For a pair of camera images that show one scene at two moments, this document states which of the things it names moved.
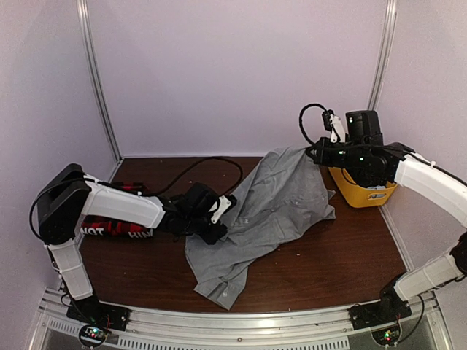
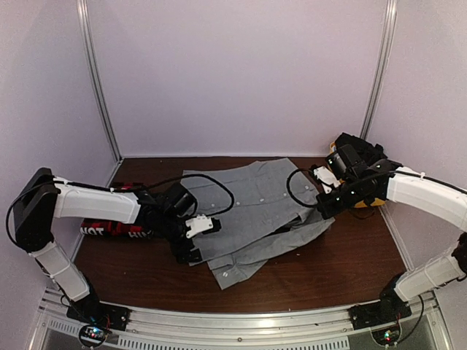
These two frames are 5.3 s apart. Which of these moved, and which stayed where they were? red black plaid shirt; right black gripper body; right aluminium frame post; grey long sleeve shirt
Moved: right black gripper body; grey long sleeve shirt
Stayed: red black plaid shirt; right aluminium frame post
